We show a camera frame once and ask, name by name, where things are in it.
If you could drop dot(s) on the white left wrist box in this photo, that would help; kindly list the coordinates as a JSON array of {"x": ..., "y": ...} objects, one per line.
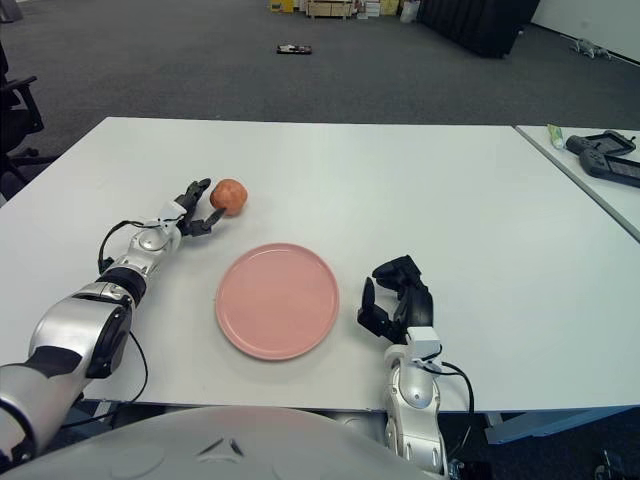
[{"x": 167, "y": 212}]

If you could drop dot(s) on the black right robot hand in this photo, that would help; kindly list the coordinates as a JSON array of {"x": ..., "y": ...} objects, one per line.
[{"x": 417, "y": 305}]

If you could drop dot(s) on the white plastic bag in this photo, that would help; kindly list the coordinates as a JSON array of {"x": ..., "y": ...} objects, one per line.
[{"x": 409, "y": 12}]

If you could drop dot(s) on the stacked cardboard boxes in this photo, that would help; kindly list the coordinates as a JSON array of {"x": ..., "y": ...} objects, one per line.
[{"x": 377, "y": 6}]

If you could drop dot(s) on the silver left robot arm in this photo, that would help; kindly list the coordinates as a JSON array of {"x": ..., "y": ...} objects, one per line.
[{"x": 75, "y": 320}]

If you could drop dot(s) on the small grey robot dog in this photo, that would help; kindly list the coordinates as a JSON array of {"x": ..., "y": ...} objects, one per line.
[{"x": 589, "y": 47}]

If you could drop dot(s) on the black handheld controller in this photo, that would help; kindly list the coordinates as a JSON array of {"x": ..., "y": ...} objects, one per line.
[
  {"x": 595, "y": 161},
  {"x": 579, "y": 143}
]

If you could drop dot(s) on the small black floor tray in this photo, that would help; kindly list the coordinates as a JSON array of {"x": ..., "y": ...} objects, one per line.
[{"x": 295, "y": 49}]

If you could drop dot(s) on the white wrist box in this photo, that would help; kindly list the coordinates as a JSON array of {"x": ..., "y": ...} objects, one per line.
[
  {"x": 425, "y": 347},
  {"x": 167, "y": 212}
]

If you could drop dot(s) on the green tube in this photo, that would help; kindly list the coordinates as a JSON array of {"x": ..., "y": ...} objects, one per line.
[{"x": 556, "y": 136}]

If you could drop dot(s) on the grey robot torso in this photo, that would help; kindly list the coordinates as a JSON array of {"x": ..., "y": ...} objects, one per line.
[{"x": 225, "y": 430}]

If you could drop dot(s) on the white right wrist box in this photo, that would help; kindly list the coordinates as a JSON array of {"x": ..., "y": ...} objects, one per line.
[{"x": 425, "y": 347}]

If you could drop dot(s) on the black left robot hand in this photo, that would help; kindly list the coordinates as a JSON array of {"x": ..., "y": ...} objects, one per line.
[{"x": 192, "y": 197}]

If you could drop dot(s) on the black office chair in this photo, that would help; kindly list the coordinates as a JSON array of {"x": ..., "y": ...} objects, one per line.
[{"x": 15, "y": 130}]

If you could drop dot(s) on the red apple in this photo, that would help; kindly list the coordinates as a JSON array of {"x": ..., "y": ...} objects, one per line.
[{"x": 231, "y": 195}]

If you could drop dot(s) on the pink round plate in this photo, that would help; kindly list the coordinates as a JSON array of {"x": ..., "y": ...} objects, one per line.
[{"x": 277, "y": 300}]

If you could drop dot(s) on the wooden crate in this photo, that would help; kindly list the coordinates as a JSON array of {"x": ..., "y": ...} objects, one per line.
[{"x": 330, "y": 9}]

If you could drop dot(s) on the black curtain partition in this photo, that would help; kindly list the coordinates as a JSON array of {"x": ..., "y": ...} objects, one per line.
[{"x": 480, "y": 25}]

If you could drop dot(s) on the blue-grey table frame beam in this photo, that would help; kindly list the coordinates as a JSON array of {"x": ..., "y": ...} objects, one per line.
[{"x": 550, "y": 425}]

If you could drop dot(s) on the yellow box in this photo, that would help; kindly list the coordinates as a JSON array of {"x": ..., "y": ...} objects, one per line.
[{"x": 282, "y": 5}]

